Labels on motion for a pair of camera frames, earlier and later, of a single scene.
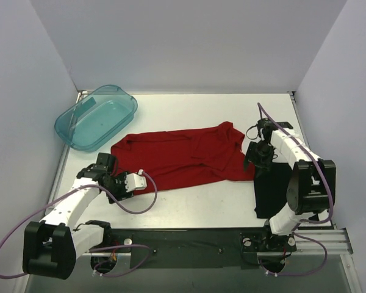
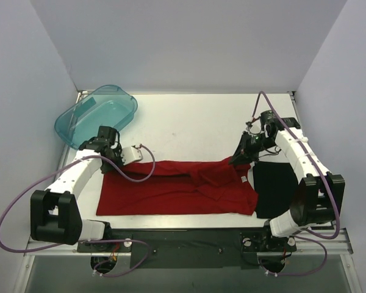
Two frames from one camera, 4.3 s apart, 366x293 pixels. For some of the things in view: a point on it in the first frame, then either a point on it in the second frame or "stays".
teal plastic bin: (95, 118) stays
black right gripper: (255, 153) -> (247, 146)
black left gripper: (119, 189) -> (110, 158)
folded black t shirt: (270, 189) stays
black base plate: (193, 248) stays
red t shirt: (211, 152) -> (206, 185)
